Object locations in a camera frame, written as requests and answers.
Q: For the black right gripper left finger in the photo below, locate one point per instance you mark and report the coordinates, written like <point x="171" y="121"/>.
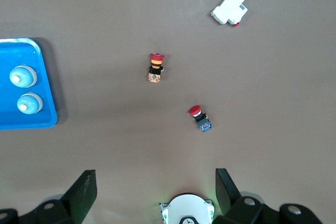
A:
<point x="76" y="200"/>

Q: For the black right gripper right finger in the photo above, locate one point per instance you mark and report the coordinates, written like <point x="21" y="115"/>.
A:
<point x="236" y="208"/>

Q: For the light blue call bell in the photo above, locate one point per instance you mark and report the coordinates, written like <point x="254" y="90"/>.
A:
<point x="22" y="77"/>
<point x="29" y="104"/>

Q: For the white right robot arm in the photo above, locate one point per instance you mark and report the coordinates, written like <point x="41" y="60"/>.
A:
<point x="186" y="208"/>

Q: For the red push button black body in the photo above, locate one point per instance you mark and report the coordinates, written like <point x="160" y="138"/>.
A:
<point x="200" y="120"/>

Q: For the yellow-banded red emergency stop button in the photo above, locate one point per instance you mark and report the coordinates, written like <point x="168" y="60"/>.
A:
<point x="155" y="72"/>

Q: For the blue plastic tray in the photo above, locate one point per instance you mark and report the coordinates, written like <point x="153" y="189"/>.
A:
<point x="10" y="51"/>

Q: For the white circuit breaker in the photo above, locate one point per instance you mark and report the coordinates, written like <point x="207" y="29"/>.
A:
<point x="228" y="9"/>

